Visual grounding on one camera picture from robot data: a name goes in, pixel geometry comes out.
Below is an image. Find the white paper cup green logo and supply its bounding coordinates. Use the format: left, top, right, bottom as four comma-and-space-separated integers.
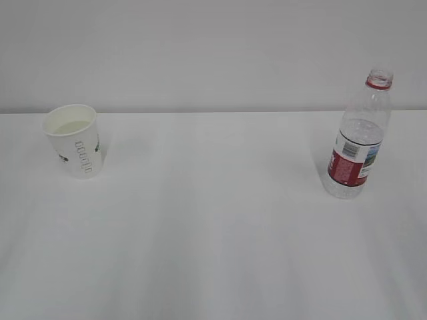
42, 104, 103, 179

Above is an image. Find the clear water bottle red label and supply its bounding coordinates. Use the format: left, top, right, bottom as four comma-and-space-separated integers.
322, 69, 394, 199

